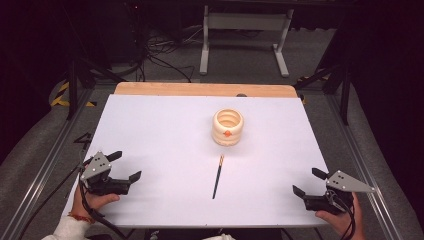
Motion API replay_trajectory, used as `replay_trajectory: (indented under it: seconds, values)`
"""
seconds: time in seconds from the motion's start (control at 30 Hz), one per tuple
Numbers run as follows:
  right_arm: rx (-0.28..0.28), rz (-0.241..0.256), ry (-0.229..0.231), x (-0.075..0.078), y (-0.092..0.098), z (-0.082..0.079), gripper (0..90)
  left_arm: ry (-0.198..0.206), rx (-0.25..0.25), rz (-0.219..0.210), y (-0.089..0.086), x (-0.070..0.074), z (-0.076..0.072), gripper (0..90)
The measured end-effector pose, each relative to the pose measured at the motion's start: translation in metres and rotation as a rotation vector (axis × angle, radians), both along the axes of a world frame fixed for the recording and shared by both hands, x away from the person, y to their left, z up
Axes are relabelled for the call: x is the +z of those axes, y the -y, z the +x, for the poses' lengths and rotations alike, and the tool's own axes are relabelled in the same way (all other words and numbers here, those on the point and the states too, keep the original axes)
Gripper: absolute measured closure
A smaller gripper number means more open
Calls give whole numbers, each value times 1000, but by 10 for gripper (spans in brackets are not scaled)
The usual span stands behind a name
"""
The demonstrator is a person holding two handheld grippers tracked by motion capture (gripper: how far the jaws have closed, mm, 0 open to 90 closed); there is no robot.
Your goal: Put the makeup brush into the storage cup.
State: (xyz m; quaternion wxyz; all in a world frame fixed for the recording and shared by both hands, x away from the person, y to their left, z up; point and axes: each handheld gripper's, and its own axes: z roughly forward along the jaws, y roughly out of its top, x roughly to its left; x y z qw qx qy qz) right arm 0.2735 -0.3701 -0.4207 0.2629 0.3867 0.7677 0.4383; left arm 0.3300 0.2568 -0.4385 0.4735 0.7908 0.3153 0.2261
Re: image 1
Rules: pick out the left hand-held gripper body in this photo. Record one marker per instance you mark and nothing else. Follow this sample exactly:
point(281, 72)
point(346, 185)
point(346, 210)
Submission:
point(96, 166)

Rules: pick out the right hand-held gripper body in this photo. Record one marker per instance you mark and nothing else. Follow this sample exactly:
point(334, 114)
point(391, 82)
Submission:
point(343, 182)

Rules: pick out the striped black yellow pencil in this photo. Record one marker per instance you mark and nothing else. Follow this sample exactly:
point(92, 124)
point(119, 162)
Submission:
point(217, 178)

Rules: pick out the cream ribbed pen holder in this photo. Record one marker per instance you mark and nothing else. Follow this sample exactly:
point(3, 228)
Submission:
point(228, 136)

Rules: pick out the person's left hand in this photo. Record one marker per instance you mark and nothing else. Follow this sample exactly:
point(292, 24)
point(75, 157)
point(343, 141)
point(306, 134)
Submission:
point(85, 205)

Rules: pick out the person's right hand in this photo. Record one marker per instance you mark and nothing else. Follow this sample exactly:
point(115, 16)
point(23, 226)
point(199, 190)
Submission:
point(343, 225)

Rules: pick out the white table cover sheet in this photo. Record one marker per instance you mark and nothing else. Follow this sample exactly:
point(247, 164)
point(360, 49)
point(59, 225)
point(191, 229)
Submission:
point(166, 133)

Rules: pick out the yellow black hazard tape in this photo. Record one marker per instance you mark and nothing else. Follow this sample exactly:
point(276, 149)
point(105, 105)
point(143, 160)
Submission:
point(60, 98)

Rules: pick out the black tripod stand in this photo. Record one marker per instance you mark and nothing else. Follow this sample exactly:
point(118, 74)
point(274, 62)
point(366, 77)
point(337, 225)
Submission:
point(345, 90)
point(72, 90)

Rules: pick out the white metal stand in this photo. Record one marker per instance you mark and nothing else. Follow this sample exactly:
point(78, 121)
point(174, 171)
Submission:
point(246, 21)

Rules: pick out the aluminium rail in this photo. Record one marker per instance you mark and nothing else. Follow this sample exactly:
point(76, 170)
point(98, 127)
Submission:
point(43, 170)
point(361, 160)

